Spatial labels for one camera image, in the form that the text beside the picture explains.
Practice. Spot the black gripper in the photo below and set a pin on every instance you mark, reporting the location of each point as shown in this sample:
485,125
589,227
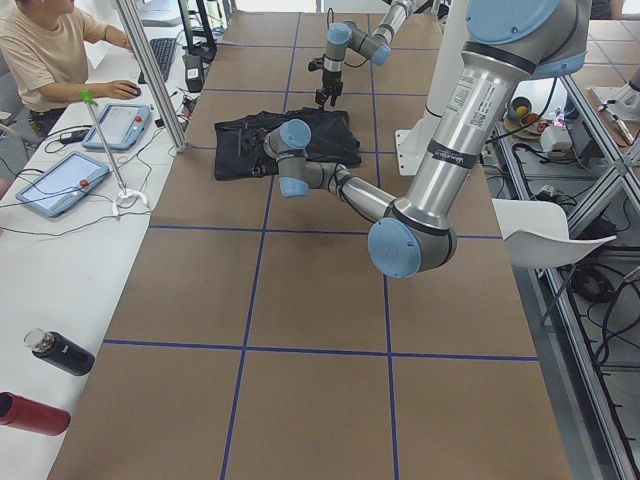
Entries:
330,80
248,141

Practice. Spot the black graphic t-shirt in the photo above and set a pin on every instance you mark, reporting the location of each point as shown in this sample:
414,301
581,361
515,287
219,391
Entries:
331,141

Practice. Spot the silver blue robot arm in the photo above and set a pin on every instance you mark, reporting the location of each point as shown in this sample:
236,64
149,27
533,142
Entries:
374,47
505,43

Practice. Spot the black box with label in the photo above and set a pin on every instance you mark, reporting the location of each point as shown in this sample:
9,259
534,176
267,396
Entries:
194,73

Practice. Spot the black keyboard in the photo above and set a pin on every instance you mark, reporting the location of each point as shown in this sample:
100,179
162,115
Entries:
163,50

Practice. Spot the far blue teach pendant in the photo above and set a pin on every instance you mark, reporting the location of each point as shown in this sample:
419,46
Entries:
123,124

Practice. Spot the blue teach pendant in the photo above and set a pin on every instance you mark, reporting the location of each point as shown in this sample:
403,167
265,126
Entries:
63,185
123,124

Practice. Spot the metal reacher grabber stick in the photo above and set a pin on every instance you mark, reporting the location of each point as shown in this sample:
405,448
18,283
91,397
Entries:
125,193

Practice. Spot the bowl with yellow ball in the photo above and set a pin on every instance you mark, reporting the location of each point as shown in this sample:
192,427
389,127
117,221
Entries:
519,108

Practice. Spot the near blue teach pendant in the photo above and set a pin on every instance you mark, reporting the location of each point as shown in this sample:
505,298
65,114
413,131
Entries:
63,185

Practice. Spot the seated person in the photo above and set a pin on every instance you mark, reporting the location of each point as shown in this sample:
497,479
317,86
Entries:
43,44

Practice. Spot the white plastic chair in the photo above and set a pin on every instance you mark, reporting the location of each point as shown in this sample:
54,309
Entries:
537,236

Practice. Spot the black water bottle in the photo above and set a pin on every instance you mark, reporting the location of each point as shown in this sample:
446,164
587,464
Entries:
57,350

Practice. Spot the red water bottle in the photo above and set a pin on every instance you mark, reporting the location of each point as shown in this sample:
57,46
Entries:
25,414

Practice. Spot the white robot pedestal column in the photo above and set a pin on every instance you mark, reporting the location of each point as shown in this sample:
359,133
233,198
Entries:
411,144

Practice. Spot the aluminium frame post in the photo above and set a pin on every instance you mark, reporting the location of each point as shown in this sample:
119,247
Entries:
134,30

